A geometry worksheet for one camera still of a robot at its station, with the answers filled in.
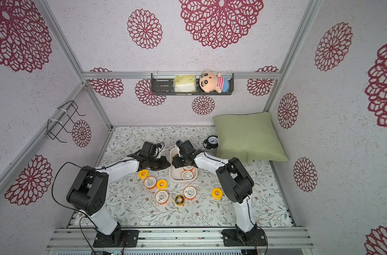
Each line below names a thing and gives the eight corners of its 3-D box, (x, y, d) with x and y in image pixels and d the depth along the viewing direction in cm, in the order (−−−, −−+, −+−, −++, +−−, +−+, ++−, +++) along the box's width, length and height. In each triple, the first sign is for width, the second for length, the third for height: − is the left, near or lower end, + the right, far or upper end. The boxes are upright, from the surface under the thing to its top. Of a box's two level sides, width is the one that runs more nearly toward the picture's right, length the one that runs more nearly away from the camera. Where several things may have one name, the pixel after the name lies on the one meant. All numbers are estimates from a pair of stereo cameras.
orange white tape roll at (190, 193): (184, 200, 88) (183, 198, 86) (184, 188, 92) (184, 186, 90) (196, 200, 88) (196, 198, 86) (196, 188, 92) (196, 186, 90)
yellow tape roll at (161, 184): (156, 189, 91) (155, 188, 89) (158, 181, 95) (157, 179, 93) (166, 189, 91) (166, 188, 89) (167, 181, 95) (167, 179, 93)
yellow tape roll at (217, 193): (212, 200, 88) (212, 198, 86) (211, 189, 92) (211, 187, 90) (222, 200, 88) (223, 198, 86) (221, 189, 92) (221, 187, 90)
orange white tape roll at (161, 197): (155, 204, 86) (154, 202, 84) (157, 192, 90) (156, 190, 89) (168, 204, 86) (167, 202, 84) (169, 192, 90) (168, 190, 89)
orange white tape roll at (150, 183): (144, 189, 91) (142, 187, 90) (146, 178, 96) (145, 176, 94) (155, 189, 91) (154, 187, 90) (157, 178, 96) (156, 176, 94)
